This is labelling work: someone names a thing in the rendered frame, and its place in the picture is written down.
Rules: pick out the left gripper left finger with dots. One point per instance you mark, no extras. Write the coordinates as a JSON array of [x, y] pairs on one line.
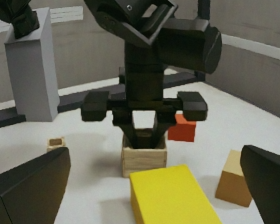
[[32, 192]]

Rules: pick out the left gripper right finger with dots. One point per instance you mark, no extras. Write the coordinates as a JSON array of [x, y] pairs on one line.
[[261, 170]]

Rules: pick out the orange-red block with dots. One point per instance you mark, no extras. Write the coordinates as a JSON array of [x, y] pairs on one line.
[[184, 131]]

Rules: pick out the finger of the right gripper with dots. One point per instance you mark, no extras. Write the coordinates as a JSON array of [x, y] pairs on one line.
[[160, 127], [128, 128]]

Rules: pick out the small wooden box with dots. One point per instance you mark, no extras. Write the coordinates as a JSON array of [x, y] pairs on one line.
[[56, 142]]

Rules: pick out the yellow rectangular block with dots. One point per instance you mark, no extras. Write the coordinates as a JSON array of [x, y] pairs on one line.
[[169, 196]]

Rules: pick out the large light wood open box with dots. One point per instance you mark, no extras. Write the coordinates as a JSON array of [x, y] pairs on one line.
[[144, 159]]

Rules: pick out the black metal post with diagonal brace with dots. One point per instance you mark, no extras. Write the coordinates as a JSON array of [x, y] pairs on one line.
[[203, 13]]

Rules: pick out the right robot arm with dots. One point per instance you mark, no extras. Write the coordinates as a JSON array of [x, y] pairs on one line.
[[183, 43]]

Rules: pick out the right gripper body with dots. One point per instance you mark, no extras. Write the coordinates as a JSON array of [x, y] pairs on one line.
[[144, 90]]

